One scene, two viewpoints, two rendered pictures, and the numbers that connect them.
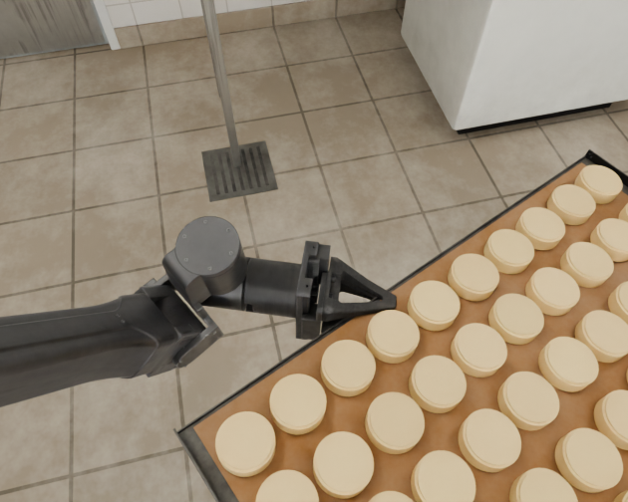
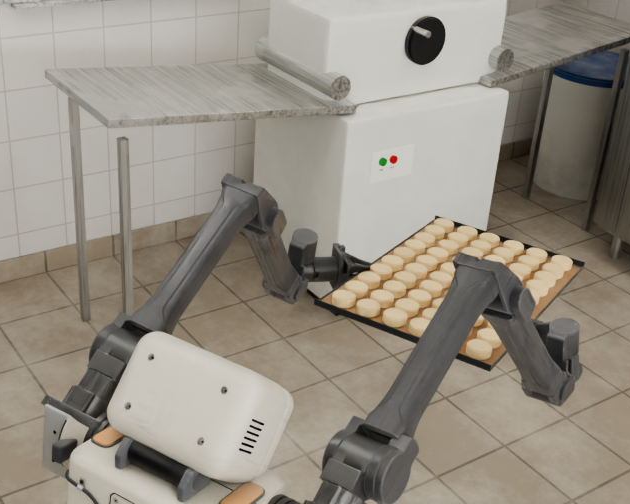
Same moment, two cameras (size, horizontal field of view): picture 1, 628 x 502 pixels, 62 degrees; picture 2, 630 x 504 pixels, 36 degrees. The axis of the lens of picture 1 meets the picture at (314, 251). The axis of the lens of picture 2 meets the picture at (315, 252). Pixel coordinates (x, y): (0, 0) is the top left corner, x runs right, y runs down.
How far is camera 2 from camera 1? 179 cm
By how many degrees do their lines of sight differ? 33
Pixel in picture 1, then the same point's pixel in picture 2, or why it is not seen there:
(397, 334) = (383, 268)
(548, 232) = (428, 238)
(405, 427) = (399, 286)
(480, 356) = (417, 269)
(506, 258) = (415, 246)
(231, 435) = (338, 294)
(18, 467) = not seen: outside the picture
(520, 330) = (429, 262)
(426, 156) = (313, 337)
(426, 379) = (400, 276)
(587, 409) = not seen: hidden behind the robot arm
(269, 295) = (325, 265)
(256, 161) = not seen: hidden behind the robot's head
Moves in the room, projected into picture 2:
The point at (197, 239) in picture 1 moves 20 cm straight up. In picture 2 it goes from (300, 235) to (306, 150)
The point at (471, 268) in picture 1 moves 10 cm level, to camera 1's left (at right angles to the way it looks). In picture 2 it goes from (401, 250) to (362, 255)
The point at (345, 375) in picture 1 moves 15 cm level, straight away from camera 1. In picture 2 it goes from (369, 278) to (354, 246)
